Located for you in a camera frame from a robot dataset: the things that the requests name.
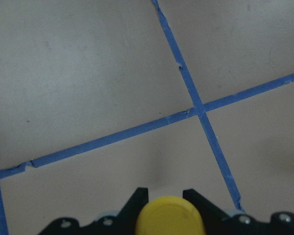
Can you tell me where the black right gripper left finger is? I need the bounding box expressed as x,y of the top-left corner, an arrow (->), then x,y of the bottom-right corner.
39,188 -> 148,235

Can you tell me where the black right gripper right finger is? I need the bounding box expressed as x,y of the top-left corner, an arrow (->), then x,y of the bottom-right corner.
182,189 -> 294,235

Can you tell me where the yellow push button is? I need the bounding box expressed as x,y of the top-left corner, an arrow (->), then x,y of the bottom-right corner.
134,196 -> 206,235

